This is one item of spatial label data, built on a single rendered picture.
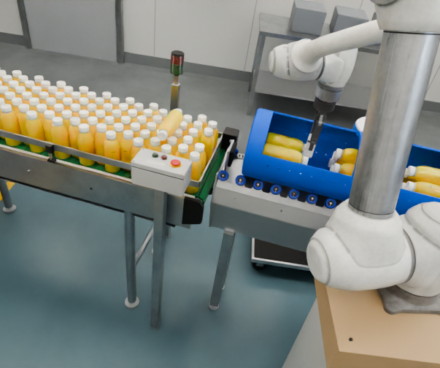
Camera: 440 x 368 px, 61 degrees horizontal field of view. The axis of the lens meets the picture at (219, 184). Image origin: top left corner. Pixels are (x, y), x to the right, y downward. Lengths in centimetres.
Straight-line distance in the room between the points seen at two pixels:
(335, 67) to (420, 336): 80
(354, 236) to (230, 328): 145
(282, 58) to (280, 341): 155
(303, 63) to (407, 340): 80
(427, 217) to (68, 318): 182
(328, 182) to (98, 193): 96
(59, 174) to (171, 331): 102
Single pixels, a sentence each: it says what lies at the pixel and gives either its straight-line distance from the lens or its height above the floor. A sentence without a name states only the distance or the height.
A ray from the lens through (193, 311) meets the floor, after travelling 224.
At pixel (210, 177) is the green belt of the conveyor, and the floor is 90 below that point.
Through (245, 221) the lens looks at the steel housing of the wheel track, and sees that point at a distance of 167.
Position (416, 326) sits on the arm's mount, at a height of 110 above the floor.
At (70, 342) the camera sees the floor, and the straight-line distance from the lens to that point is 219.
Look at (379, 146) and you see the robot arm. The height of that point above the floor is 153.
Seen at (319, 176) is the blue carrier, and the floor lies 110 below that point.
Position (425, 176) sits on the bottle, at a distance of 161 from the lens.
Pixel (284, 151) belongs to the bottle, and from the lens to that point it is 148.
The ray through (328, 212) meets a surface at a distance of 158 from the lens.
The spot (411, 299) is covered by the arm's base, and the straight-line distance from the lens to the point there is 111.
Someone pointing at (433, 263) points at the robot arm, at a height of 128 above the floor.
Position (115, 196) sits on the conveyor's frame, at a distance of 166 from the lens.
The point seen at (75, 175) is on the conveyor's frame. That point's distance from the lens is 170.
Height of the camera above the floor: 189
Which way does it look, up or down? 38 degrees down
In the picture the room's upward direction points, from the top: 9 degrees clockwise
